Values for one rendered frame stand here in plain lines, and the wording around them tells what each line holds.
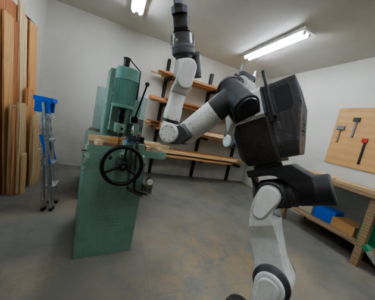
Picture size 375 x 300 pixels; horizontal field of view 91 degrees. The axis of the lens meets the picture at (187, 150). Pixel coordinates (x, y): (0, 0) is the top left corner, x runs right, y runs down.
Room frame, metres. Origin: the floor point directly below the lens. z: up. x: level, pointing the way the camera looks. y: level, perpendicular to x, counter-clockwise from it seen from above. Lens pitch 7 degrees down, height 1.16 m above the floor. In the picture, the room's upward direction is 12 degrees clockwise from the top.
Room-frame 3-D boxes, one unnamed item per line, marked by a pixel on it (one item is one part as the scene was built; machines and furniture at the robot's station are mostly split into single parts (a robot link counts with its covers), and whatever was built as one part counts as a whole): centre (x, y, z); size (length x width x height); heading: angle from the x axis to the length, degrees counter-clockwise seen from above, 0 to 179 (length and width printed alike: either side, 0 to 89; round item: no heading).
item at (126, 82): (1.51, 0.59, 1.35); 0.18 x 0.18 x 0.31
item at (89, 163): (1.61, 0.65, 0.76); 0.57 x 0.45 x 0.09; 31
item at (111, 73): (1.76, 0.74, 1.16); 0.22 x 0.22 x 0.72; 31
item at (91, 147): (1.46, 0.46, 0.87); 0.61 x 0.30 x 0.06; 121
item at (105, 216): (1.61, 0.65, 0.36); 0.58 x 0.45 x 0.71; 31
